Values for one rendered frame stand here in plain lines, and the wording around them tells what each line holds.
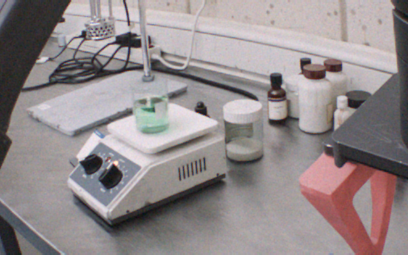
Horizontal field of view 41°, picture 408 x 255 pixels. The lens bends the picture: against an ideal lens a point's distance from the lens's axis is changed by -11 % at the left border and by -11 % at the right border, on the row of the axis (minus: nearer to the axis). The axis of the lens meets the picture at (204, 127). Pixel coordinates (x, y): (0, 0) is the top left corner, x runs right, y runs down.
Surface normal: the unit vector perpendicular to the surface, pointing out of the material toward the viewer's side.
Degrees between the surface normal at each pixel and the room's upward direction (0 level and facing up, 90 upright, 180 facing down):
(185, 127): 0
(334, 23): 90
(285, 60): 90
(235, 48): 90
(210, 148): 90
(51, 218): 0
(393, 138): 11
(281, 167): 0
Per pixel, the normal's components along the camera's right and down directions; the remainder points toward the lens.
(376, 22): -0.72, 0.32
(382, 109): -0.21, -0.84
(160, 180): 0.61, 0.26
